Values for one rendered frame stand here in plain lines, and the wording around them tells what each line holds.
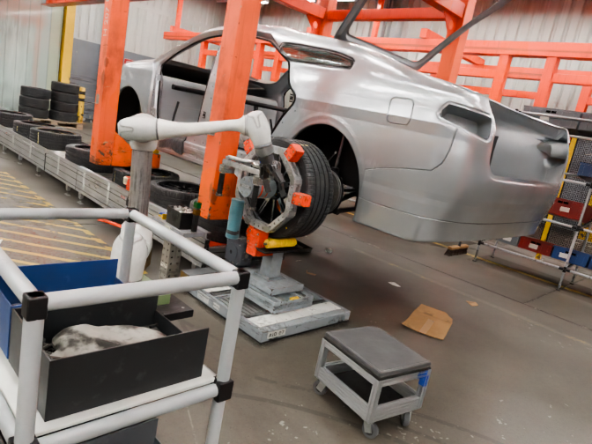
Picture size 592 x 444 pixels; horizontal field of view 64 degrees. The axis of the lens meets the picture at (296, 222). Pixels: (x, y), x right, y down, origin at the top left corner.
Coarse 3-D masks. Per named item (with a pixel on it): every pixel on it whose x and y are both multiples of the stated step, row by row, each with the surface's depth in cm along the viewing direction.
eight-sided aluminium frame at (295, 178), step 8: (280, 152) 291; (288, 168) 289; (296, 168) 289; (240, 176) 319; (296, 176) 285; (296, 184) 285; (288, 192) 288; (288, 200) 288; (288, 208) 288; (296, 208) 291; (248, 216) 316; (280, 216) 293; (288, 216) 289; (256, 224) 309; (264, 224) 309; (272, 224) 298; (280, 224) 299; (272, 232) 304
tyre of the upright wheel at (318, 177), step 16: (272, 144) 309; (288, 144) 299; (304, 144) 303; (304, 160) 290; (320, 160) 300; (304, 176) 289; (320, 176) 294; (304, 192) 290; (320, 192) 294; (304, 208) 290; (320, 208) 298; (288, 224) 300; (304, 224) 298; (320, 224) 308
